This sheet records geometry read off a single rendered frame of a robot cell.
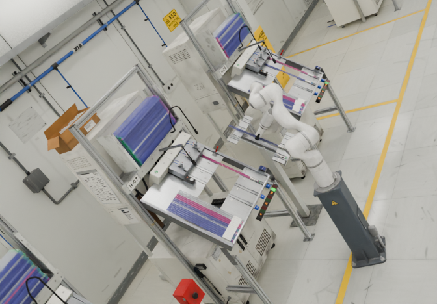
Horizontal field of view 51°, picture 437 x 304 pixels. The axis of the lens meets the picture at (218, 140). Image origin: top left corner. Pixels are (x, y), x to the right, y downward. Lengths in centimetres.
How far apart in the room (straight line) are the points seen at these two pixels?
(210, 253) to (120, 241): 170
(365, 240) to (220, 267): 105
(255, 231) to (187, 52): 166
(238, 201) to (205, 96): 136
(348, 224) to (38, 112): 293
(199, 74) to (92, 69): 133
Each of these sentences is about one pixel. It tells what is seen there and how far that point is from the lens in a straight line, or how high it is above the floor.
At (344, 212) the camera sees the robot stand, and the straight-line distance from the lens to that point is 322.
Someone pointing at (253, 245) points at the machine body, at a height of 25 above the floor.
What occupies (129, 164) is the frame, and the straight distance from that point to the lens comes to 320.
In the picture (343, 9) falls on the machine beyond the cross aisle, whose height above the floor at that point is 29.
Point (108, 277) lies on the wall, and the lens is 487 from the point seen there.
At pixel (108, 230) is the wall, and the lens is 486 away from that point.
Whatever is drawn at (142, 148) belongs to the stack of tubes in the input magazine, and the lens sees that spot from 326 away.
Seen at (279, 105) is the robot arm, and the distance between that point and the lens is 300.
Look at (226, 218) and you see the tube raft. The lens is 323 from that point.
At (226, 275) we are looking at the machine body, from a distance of 356.
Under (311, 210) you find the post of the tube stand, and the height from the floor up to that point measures 1.
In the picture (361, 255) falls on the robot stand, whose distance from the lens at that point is 351.
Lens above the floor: 249
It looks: 23 degrees down
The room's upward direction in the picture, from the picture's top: 34 degrees counter-clockwise
